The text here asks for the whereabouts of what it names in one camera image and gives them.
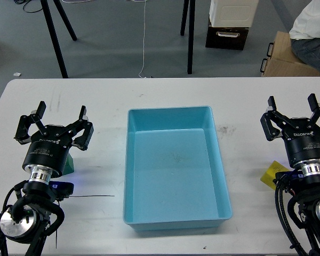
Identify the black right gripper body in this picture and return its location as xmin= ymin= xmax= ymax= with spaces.
xmin=282 ymin=118 xmax=320 ymax=168

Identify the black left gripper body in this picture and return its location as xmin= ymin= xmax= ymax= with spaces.
xmin=22 ymin=125 xmax=70 ymax=178

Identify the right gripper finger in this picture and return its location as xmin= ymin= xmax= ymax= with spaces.
xmin=260 ymin=96 xmax=296 ymax=141
xmin=308 ymin=93 xmax=320 ymax=127

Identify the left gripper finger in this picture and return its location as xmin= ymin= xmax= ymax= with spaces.
xmin=14 ymin=101 xmax=46 ymax=145
xmin=59 ymin=106 xmax=94 ymax=151

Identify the green block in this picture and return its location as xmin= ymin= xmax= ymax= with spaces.
xmin=62 ymin=153 xmax=74 ymax=175

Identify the yellow block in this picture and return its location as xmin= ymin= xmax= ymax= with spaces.
xmin=260 ymin=161 xmax=289 ymax=190

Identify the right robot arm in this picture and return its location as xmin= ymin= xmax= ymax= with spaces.
xmin=260 ymin=93 xmax=320 ymax=255

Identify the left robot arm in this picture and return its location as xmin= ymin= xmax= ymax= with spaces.
xmin=0 ymin=101 xmax=94 ymax=255

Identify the white appliance box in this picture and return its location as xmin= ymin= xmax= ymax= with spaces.
xmin=209 ymin=0 xmax=259 ymax=28

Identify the seated person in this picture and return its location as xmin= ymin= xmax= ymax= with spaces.
xmin=289 ymin=1 xmax=320 ymax=72

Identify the dark brown crate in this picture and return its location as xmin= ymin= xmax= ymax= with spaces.
xmin=205 ymin=26 xmax=249 ymax=51

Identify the light blue plastic bin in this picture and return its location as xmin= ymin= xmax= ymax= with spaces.
xmin=123 ymin=106 xmax=233 ymax=231

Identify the black tripod left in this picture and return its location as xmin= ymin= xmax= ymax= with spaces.
xmin=40 ymin=0 xmax=77 ymax=78

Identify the black tripod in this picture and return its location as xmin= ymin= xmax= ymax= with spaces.
xmin=180 ymin=0 xmax=196 ymax=75
xmin=40 ymin=0 xmax=77 ymax=78

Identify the black tripod right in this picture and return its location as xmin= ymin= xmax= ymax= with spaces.
xmin=180 ymin=0 xmax=196 ymax=75

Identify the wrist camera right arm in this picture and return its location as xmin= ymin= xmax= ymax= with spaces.
xmin=273 ymin=170 xmax=303 ymax=187

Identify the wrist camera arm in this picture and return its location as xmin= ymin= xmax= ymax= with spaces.
xmin=49 ymin=181 xmax=74 ymax=202
xmin=273 ymin=170 xmax=303 ymax=187

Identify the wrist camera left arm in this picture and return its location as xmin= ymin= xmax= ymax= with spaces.
xmin=49 ymin=181 xmax=74 ymax=202

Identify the cardboard box with handles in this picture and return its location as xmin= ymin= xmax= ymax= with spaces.
xmin=260 ymin=31 xmax=320 ymax=77

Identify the white cable on floor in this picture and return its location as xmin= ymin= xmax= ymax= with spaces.
xmin=61 ymin=0 xmax=154 ymax=79

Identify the black cable on floor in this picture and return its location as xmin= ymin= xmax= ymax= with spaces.
xmin=14 ymin=0 xmax=44 ymax=13

